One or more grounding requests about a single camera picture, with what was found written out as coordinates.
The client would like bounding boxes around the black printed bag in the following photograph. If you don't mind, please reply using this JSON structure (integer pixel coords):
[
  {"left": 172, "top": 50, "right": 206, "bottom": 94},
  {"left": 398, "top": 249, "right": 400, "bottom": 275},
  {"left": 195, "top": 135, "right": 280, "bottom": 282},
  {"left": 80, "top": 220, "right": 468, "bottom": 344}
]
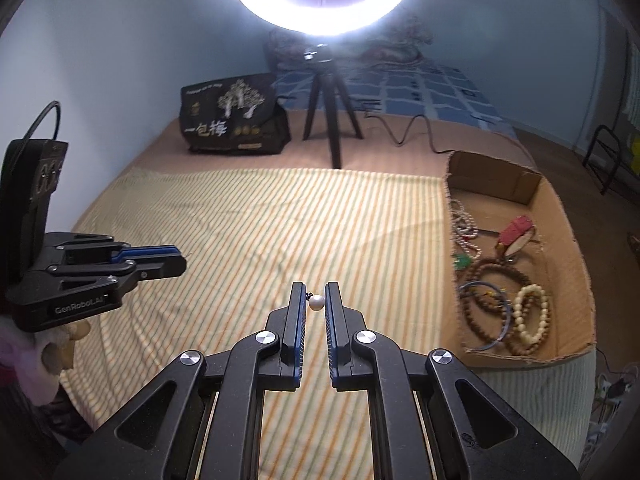
[{"left": 180, "top": 72, "right": 292, "bottom": 156}]

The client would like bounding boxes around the black tripod stand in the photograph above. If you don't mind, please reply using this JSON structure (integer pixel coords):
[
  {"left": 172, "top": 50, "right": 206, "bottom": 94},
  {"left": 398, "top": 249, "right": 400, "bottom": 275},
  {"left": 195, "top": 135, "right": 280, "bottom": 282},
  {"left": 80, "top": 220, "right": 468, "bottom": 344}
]
[{"left": 301, "top": 42, "right": 364, "bottom": 170}]

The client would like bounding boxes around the cream bead bracelet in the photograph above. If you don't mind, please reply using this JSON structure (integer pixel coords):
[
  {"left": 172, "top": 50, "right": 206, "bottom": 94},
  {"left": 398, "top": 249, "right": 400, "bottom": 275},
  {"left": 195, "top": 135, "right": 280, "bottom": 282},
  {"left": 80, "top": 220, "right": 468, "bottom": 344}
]
[{"left": 512, "top": 284, "right": 551, "bottom": 346}]

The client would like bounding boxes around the red and white bangle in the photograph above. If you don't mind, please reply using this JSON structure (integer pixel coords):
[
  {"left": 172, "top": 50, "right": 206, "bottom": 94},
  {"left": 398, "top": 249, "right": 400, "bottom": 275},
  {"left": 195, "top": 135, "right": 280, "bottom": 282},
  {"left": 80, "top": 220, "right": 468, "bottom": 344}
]
[{"left": 495, "top": 215, "right": 544, "bottom": 262}]

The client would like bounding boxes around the thin ring bangle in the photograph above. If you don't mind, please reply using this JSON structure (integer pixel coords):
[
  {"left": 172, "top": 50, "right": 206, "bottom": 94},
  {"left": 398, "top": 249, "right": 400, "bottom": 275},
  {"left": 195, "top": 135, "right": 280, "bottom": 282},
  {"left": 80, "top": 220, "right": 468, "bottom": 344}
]
[{"left": 459, "top": 281, "right": 514, "bottom": 353}]

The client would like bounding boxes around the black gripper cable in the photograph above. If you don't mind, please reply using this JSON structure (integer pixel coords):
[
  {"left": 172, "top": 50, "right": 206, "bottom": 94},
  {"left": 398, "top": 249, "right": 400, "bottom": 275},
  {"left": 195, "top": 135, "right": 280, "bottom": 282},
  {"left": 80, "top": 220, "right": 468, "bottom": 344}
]
[{"left": 21, "top": 101, "right": 63, "bottom": 143}]

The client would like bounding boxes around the white pearl bracelet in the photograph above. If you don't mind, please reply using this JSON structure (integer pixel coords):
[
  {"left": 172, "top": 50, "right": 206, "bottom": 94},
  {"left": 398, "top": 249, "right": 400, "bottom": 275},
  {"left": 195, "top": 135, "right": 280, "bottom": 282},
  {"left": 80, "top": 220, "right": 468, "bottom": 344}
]
[{"left": 451, "top": 199, "right": 484, "bottom": 257}]

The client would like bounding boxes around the tangle of white cables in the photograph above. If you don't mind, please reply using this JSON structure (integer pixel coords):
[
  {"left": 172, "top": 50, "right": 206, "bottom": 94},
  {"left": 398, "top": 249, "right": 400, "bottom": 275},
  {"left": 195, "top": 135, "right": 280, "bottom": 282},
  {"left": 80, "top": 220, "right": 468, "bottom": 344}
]
[{"left": 590, "top": 362, "right": 640, "bottom": 463}]

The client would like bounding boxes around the folded patterned quilt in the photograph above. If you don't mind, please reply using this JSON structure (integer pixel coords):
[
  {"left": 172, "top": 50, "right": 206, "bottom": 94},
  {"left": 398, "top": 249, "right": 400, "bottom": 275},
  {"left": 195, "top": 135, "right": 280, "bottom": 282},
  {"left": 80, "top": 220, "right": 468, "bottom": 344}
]
[{"left": 262, "top": 12, "right": 436, "bottom": 75}]

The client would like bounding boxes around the cardboard box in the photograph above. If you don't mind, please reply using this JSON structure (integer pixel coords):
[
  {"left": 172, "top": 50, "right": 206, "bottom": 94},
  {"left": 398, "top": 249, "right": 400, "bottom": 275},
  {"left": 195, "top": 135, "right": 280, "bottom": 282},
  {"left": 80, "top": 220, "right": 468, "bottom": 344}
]
[{"left": 442, "top": 150, "right": 598, "bottom": 366}]

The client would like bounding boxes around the person's left hand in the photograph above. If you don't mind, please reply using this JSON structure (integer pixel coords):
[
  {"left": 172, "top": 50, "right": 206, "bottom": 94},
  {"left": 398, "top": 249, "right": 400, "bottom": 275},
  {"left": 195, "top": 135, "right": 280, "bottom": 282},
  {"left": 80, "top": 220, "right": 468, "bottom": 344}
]
[{"left": 41, "top": 319, "right": 92, "bottom": 375}]

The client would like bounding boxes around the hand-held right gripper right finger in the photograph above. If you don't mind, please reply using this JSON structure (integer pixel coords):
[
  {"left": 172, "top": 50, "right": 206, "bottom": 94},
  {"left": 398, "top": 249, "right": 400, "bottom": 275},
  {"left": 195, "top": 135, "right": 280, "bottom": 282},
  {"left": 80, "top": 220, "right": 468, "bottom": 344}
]
[{"left": 324, "top": 282, "right": 581, "bottom": 480}]

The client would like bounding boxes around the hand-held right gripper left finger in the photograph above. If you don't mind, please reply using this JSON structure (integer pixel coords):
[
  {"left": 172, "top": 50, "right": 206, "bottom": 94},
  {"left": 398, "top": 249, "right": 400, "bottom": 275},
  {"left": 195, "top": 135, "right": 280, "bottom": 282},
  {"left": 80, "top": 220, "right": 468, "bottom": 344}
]
[{"left": 50, "top": 282, "right": 307, "bottom": 480}]

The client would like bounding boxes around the blue checked bed sheet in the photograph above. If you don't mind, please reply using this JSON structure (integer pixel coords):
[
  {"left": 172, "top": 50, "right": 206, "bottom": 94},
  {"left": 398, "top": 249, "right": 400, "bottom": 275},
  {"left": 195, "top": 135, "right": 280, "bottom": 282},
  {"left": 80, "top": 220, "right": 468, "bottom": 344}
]
[{"left": 272, "top": 57, "right": 520, "bottom": 140}]

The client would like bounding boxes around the brown bead necklace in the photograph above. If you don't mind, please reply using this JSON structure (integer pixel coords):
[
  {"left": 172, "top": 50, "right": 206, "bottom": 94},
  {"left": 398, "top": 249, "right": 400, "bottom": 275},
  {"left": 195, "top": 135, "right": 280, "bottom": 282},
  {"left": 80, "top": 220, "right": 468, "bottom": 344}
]
[{"left": 457, "top": 255, "right": 548, "bottom": 359}]

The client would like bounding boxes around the black shoe rack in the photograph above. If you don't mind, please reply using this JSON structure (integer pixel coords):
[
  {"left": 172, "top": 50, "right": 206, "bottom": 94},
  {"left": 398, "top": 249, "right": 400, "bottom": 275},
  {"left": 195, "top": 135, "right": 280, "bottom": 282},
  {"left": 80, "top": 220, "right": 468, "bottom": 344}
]
[{"left": 582, "top": 125, "right": 632, "bottom": 196}]

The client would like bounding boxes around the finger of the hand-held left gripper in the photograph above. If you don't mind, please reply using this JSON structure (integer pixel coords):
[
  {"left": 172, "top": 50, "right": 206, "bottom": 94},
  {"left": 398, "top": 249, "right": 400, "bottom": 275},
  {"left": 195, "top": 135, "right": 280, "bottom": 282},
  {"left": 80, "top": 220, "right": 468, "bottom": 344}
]
[
  {"left": 55, "top": 240, "right": 180, "bottom": 263},
  {"left": 47, "top": 254, "right": 188, "bottom": 291}
]

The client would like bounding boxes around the black power cable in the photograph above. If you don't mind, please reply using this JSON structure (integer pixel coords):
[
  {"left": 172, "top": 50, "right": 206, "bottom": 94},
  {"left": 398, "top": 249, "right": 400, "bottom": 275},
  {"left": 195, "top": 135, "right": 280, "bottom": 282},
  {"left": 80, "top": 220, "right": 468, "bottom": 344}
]
[{"left": 362, "top": 110, "right": 455, "bottom": 157}]

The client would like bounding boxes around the tan bed sheet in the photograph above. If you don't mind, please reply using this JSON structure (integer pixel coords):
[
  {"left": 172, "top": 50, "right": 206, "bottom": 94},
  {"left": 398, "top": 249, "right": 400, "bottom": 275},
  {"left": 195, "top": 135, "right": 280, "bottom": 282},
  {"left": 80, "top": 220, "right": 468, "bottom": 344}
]
[{"left": 72, "top": 105, "right": 543, "bottom": 226}]

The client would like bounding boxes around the striped woven mat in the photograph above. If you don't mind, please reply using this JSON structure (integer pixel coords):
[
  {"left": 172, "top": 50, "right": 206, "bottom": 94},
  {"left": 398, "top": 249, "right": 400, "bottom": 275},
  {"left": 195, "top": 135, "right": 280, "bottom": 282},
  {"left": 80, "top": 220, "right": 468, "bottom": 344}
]
[{"left": 60, "top": 165, "right": 598, "bottom": 480}]

